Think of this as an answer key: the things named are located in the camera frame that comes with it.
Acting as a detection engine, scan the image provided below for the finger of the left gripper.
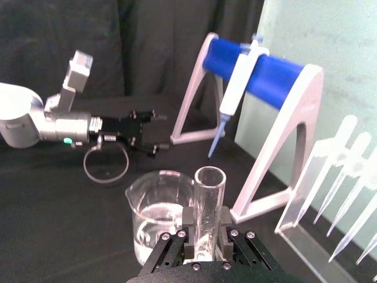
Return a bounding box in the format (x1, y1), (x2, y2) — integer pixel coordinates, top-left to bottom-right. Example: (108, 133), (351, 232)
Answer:
(129, 109), (167, 123)
(129, 137), (171, 159)

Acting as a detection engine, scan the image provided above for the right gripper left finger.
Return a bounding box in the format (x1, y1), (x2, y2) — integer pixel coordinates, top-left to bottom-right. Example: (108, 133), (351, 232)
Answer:
(143, 206), (196, 274)

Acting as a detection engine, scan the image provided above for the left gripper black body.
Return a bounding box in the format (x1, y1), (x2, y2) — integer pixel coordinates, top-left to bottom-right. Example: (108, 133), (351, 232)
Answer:
(98, 114), (148, 146)

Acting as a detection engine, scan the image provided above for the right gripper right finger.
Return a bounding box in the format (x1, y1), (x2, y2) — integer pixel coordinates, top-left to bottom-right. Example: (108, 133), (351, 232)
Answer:
(219, 206), (285, 272)

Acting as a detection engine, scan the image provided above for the clear glass test tube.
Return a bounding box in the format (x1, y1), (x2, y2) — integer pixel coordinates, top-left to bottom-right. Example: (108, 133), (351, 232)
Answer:
(194, 166), (227, 262)

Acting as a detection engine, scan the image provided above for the clear glass beaker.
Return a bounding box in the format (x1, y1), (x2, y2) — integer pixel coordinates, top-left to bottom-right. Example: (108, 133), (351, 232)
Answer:
(124, 170), (197, 266)

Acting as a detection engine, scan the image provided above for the black hanging backdrop cloth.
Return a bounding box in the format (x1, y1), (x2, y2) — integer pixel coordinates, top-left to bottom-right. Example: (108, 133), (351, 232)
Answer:
(0, 0), (266, 103)

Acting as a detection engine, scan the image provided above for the white blue micropipette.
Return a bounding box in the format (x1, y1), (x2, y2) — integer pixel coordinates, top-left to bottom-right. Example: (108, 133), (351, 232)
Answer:
(207, 33), (263, 162)

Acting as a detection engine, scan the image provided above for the clear acrylic dropper rack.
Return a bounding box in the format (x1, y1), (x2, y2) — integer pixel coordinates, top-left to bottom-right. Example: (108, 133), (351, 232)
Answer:
(274, 137), (377, 283)

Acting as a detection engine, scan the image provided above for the black table cloth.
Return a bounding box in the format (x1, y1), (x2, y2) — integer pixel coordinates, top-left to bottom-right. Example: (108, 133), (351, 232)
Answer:
(0, 94), (354, 283)

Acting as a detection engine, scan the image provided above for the grey pipette stand blue bar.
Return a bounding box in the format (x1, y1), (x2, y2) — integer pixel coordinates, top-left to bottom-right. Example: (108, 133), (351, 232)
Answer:
(170, 32), (325, 224)

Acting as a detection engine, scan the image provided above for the long clear plastic dropper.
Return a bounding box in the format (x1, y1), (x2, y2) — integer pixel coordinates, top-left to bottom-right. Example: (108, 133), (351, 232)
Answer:
(294, 114), (359, 225)
(328, 191), (377, 263)

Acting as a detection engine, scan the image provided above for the short clear plastic dropper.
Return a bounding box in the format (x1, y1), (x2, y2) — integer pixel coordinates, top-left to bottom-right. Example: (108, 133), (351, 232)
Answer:
(355, 232), (377, 265)
(312, 131), (372, 225)
(326, 147), (377, 238)

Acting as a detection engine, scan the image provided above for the thin dark gripper cable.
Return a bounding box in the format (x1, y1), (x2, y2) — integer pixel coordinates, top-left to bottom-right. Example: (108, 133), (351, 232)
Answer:
(82, 134), (131, 184)

